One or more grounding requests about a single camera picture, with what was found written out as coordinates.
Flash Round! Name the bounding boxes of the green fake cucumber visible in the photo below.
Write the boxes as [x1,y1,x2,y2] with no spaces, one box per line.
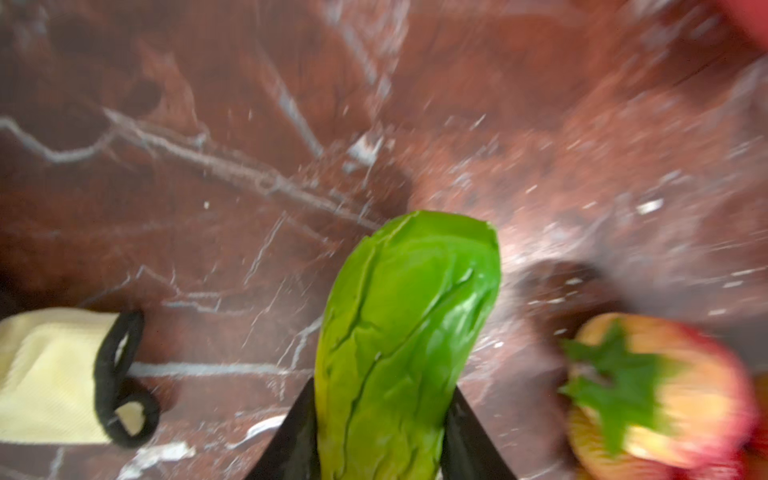
[314,211,502,479]

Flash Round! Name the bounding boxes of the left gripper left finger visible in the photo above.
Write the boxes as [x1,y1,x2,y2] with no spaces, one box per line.
[245,379,318,480]

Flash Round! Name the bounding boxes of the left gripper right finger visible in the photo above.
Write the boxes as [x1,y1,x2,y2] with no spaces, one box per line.
[440,388,517,480]

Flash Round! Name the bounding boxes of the red flower-shaped fruit bowl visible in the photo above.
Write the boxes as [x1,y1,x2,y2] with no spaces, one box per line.
[716,0,768,49]

